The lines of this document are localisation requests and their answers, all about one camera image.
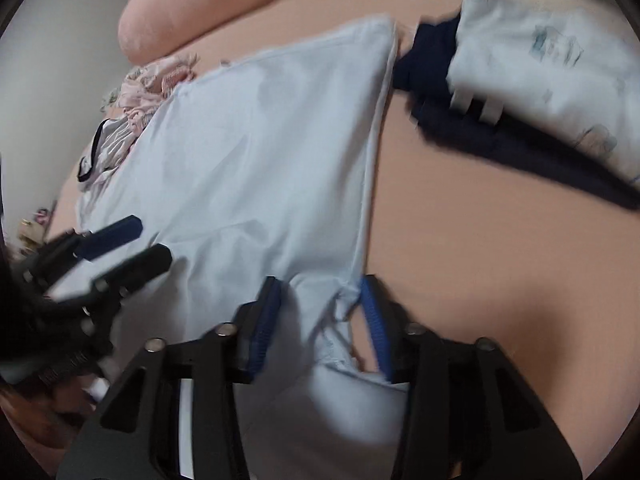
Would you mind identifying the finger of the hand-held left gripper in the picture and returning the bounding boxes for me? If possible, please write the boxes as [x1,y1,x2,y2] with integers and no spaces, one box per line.
[45,244,174,332]
[22,215,144,287]

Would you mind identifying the white cartoon-print garment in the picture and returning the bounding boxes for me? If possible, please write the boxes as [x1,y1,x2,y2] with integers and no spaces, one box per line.
[445,0,640,188]

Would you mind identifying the pink patterned garment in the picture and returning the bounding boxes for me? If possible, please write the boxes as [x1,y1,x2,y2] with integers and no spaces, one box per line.
[102,52,201,126]

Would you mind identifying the rolled pink blanket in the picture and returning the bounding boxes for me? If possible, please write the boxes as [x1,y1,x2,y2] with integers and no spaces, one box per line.
[117,0,316,63]

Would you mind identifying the navy white-striped pants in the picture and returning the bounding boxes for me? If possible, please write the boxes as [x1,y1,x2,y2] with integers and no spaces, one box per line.
[407,95,640,213]

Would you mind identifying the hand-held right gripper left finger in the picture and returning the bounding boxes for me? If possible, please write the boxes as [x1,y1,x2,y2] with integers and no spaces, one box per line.
[55,276,284,480]

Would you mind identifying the light blue garment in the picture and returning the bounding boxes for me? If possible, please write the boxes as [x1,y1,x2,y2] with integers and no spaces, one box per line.
[75,15,416,480]

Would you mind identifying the white ribbed navy-trimmed garment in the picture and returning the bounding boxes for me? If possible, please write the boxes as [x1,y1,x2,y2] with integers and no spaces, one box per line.
[75,115,146,196]

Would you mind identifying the pink bed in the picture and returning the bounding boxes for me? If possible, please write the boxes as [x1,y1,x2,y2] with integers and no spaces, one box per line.
[50,0,640,480]

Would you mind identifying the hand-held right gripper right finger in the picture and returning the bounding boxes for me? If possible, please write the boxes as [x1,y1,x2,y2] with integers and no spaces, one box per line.
[360,274,583,480]

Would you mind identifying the navy garment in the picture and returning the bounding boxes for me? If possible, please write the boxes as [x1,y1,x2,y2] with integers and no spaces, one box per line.
[392,12,463,106]

